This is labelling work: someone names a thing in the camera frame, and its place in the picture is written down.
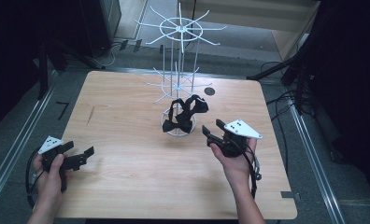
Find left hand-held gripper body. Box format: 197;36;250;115
37;135;88;194

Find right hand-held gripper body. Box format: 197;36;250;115
206;118;263;159

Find black bow tie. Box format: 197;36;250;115
162;98;197;134
177;93;210;125

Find white wire display rack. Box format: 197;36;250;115
134;2;228;138

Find person's right hand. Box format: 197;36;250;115
208;137;259;189

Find person's left hand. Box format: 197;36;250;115
32;153;71;203

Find black metal stand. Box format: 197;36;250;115
246;36;320;115
36;34;107;101

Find light wooden board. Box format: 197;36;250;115
177;0;321;62

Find dark cabinet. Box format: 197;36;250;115
78;0;122;59

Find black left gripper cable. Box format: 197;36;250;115
24;148;43;210

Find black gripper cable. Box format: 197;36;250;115
24;148;43;210
233;136;263;200

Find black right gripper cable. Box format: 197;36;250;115
233;136;263;200

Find metal floor rail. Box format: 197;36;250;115
286;102;347;224
0;70;58;213

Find black floor cables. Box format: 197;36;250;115
260;60;301;161

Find white floor cable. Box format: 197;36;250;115
102;41;121;68

